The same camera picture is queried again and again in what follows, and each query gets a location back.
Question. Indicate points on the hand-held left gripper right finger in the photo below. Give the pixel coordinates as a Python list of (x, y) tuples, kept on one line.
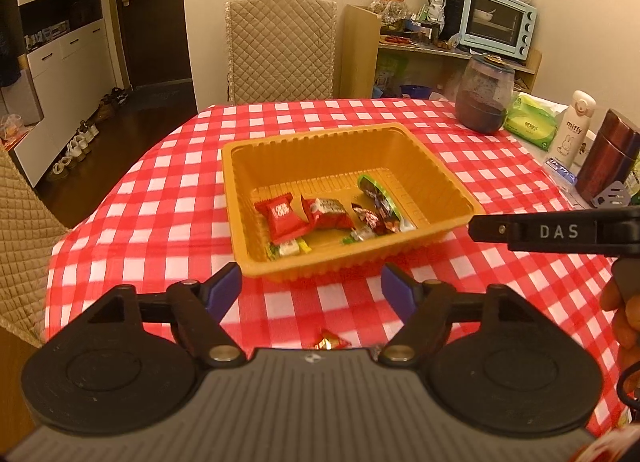
[(397, 292)]

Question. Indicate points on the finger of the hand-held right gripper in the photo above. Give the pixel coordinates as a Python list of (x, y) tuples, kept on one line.
[(487, 229)]

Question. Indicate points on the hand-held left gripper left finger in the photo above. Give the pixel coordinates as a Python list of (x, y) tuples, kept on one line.
[(222, 292)]

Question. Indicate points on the dark brown candy packet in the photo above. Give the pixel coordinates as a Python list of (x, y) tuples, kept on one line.
[(364, 218)]

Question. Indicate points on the red candy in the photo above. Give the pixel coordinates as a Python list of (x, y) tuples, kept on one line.
[(331, 341)]

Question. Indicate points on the red square snack packet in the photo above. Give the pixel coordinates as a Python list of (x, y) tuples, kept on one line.
[(280, 217)]

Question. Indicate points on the dark snack packet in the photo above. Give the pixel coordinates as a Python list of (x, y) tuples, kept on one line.
[(380, 198)]

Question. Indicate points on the red labelled snack packet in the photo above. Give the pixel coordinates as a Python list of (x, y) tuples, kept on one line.
[(327, 212)]

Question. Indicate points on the orange plastic tray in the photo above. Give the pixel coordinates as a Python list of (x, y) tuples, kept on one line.
[(325, 161)]

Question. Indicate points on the person's right hand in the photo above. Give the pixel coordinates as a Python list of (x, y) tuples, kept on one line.
[(627, 327)]

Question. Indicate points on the small blue box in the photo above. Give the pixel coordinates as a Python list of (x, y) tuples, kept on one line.
[(562, 172)]

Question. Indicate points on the grey phone stand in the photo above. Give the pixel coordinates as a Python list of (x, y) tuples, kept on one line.
[(612, 197)]

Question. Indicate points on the red-brown metal thermos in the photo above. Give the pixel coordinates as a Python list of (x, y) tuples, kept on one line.
[(607, 156)]

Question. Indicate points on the white thermos bottle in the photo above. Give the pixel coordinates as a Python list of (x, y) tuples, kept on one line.
[(572, 131)]

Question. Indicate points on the red checkered tablecloth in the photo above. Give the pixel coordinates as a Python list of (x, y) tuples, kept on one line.
[(175, 192)]

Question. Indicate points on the green tissue pack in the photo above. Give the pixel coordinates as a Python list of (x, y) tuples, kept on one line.
[(530, 124)]

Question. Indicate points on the dark glass jar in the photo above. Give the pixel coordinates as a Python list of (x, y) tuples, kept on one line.
[(482, 101)]

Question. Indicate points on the blue plastic bowl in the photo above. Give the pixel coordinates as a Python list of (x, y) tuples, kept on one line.
[(415, 90)]

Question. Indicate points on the beige quilted chair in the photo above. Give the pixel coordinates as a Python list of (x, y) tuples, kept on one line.
[(280, 46), (25, 252)]

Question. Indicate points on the row of shoes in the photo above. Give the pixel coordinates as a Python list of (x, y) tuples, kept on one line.
[(82, 139)]

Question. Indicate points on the light blue toaster oven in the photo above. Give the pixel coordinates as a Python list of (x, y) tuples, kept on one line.
[(497, 21)]

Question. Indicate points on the wooden shelf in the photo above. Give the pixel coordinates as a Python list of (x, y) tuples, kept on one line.
[(357, 51)]

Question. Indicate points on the green snack bag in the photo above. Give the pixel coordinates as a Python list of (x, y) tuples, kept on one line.
[(435, 4)]

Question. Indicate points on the orange-lidded plastic jar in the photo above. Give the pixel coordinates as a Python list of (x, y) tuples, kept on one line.
[(389, 6)]

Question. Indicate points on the white cabinet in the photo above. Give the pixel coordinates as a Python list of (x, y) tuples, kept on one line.
[(75, 71)]

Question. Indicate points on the dark wooden door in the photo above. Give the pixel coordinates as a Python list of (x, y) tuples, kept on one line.
[(155, 16)]

